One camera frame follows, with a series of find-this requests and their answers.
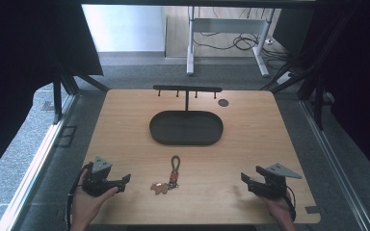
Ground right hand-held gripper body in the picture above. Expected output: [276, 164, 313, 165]
[251, 163, 304, 201]

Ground black curtain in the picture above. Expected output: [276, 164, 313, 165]
[271, 0, 370, 187]
[0, 0, 105, 186]

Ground person's left hand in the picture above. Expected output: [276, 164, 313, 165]
[69, 168, 120, 231]

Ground white power strip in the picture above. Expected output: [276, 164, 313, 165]
[276, 71, 294, 86]

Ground aluminium rail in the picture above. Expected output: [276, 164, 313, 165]
[0, 94, 78, 231]
[300, 99, 370, 231]

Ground white desk frame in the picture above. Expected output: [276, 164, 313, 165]
[185, 5, 276, 78]

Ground black key rack with tray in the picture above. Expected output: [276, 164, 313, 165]
[148, 84, 225, 147]

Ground black metal frame strut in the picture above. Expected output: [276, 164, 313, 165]
[51, 62, 111, 125]
[259, 9, 355, 131]

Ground grey tape patch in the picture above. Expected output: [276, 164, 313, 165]
[304, 205, 321, 216]

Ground person's right hand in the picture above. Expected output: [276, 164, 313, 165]
[259, 194, 299, 231]

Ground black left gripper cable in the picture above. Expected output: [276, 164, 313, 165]
[65, 162, 94, 231]

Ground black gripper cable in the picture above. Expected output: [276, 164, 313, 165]
[284, 185, 298, 223]
[65, 162, 94, 231]

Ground keychain with brown leather tag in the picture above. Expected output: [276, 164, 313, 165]
[149, 155, 182, 196]

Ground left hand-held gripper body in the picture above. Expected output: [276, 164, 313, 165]
[82, 155, 123, 197]

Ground black floor cables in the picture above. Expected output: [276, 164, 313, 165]
[193, 7, 291, 70]

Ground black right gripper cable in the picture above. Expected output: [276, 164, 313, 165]
[284, 185, 298, 223]

